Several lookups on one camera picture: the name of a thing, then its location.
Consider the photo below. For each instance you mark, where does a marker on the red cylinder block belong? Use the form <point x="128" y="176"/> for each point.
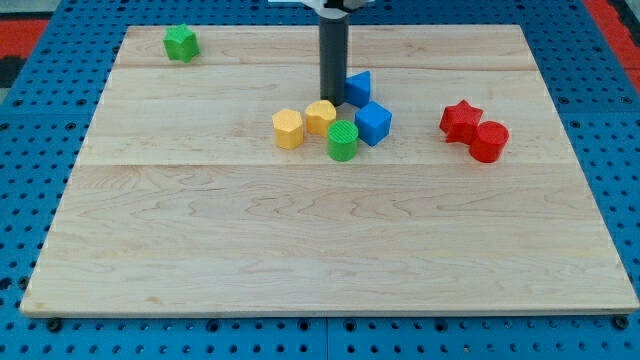
<point x="488" y="141"/>

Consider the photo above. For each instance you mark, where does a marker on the blue cube block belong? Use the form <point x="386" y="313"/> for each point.
<point x="373" y="122"/>

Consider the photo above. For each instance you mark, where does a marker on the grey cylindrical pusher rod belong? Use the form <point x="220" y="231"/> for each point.
<point x="333" y="53"/>

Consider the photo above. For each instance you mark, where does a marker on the green cylinder block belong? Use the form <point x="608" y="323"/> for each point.
<point x="342" y="139"/>

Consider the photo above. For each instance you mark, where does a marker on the yellow heart block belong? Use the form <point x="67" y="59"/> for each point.
<point x="320" y="115"/>

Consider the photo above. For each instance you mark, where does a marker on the yellow hexagon block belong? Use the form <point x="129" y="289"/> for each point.
<point x="288" y="128"/>

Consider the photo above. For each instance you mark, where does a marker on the green star block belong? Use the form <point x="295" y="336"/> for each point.
<point x="181" y="43"/>

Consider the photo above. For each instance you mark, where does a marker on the light wooden board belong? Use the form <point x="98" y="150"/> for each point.
<point x="181" y="205"/>

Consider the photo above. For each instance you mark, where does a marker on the red star block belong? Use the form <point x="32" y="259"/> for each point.
<point x="460" y="121"/>

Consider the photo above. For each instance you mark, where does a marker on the blue triangle block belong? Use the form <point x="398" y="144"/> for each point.
<point x="358" y="89"/>

